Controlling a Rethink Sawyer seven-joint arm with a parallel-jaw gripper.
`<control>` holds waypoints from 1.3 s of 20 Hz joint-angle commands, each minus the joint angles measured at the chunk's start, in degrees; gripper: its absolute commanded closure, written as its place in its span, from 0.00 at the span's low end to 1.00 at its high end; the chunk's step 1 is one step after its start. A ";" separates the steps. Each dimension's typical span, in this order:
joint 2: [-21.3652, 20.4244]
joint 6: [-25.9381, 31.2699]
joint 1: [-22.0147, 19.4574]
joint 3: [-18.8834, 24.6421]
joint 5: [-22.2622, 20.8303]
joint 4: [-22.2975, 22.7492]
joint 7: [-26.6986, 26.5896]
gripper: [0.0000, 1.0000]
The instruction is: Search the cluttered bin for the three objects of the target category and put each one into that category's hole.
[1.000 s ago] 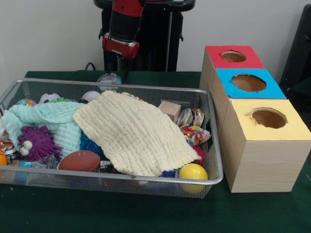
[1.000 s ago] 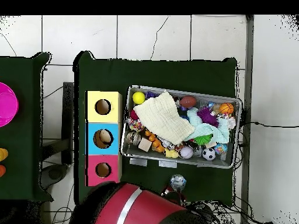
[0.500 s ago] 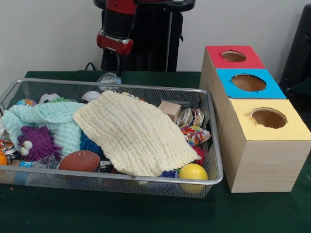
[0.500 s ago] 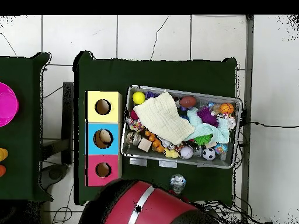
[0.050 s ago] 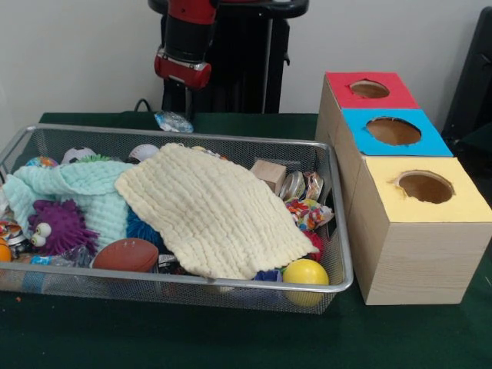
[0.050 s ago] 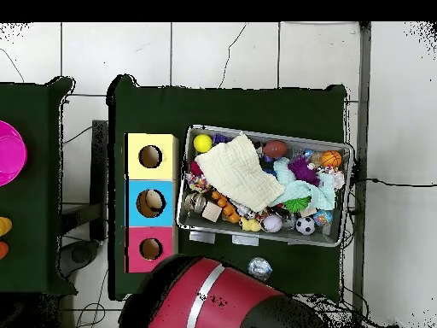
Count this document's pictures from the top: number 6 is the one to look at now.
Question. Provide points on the clear plastic packet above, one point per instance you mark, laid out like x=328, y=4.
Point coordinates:
x=259, y=268

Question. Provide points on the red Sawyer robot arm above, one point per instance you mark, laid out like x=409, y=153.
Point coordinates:
x=232, y=301

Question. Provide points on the clear mesh bin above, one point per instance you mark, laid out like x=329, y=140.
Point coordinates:
x=266, y=234

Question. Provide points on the cream yellow cloth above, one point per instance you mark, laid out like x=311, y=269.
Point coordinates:
x=237, y=172

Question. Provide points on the small wooden block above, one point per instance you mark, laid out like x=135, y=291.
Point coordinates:
x=212, y=212

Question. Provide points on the yellow ball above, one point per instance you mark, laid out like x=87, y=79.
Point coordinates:
x=203, y=143

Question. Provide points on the brown toy football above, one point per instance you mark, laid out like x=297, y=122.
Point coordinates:
x=275, y=148

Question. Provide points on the white ball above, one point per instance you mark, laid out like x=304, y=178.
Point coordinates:
x=272, y=223

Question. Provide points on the green spiky ball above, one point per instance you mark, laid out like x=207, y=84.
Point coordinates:
x=298, y=203

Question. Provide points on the purple spiky toy with eyes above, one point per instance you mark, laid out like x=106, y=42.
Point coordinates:
x=302, y=170

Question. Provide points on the small soccer ball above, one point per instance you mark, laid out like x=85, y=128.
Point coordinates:
x=305, y=225

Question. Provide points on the mint green cloth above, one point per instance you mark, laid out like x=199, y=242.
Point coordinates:
x=321, y=191

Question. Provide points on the orange toy basketball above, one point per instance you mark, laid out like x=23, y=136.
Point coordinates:
x=332, y=158

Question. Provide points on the dark green side table cloth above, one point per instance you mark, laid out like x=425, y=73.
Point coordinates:
x=31, y=198

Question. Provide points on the magenta plate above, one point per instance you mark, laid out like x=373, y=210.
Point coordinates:
x=10, y=154

